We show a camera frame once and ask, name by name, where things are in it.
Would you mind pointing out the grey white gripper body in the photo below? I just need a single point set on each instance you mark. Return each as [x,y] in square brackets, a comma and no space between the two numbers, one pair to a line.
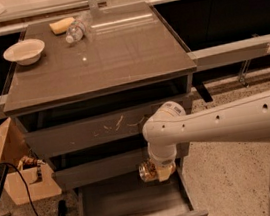
[163,162]

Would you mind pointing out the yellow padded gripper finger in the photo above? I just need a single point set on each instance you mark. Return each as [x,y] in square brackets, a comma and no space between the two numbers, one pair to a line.
[163,173]

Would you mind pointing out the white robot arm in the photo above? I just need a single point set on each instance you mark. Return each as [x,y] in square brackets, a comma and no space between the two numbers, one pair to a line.
[246,120]

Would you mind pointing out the middle grey drawer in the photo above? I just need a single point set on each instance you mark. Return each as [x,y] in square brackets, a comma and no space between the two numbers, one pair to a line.
[78,169]

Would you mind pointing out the grey drawer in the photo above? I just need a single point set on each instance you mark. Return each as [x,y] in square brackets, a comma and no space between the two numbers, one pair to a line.
[97,130]
[128,195]
[78,169]

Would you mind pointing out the bottom grey drawer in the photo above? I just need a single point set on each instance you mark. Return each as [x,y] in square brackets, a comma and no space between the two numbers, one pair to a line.
[128,195]

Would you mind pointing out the top grey drawer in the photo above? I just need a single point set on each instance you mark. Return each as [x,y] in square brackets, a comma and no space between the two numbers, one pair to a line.
[97,130]

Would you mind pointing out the grey drawer cabinet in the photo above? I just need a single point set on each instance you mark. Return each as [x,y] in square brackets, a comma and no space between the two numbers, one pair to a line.
[128,58]

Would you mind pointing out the cardboard box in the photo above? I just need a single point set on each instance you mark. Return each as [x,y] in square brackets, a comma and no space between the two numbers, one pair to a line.
[35,176]

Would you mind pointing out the clear plastic water bottle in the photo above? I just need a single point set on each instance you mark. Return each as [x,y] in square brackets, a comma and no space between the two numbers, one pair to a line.
[78,28]

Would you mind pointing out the yellow sponge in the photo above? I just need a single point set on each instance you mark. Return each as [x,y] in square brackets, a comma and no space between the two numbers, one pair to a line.
[61,26]

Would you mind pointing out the white bowl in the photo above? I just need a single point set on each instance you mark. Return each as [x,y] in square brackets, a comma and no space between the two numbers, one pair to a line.
[25,52]

